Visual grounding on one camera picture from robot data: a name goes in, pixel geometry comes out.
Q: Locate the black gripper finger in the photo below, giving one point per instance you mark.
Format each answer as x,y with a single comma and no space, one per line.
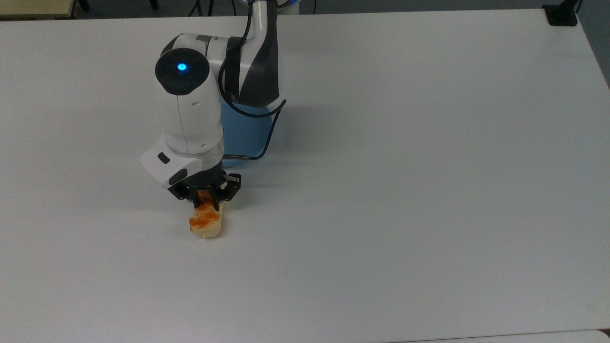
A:
196,197
228,188

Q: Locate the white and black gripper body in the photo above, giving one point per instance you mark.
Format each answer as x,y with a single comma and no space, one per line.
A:
164,166

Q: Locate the orange glazed bread loaf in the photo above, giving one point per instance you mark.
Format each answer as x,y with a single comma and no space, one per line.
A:
208,223

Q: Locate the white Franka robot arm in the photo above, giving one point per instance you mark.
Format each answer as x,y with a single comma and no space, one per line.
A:
190,109

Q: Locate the blue round plate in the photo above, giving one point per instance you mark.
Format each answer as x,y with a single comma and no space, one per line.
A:
240,136

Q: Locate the black tripod legs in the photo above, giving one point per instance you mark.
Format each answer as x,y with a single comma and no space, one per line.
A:
209,5

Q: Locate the black chair leg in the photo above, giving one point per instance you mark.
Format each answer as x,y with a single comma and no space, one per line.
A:
84,5

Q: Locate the light wooden table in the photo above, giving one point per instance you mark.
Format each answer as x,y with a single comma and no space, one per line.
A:
33,7

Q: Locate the black table clamp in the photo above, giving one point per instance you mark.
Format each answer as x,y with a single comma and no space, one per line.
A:
561,15

